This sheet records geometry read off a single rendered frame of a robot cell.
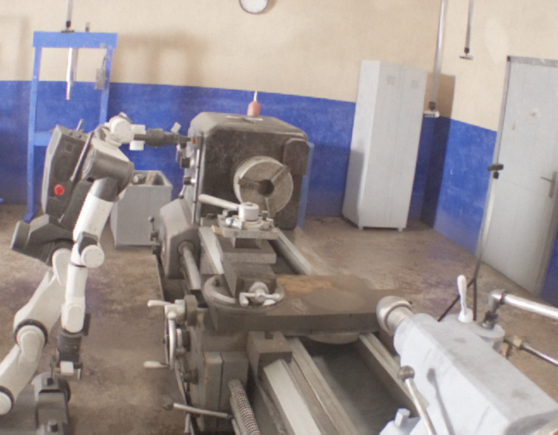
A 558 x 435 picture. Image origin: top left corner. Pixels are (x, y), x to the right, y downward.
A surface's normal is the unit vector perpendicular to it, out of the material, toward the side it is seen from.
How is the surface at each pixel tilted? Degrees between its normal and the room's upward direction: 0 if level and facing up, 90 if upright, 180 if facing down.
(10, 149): 90
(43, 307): 90
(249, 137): 90
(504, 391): 0
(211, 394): 90
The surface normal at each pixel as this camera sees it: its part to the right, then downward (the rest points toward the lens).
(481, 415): -0.94, -0.17
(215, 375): 0.25, 0.29
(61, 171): 0.44, 0.32
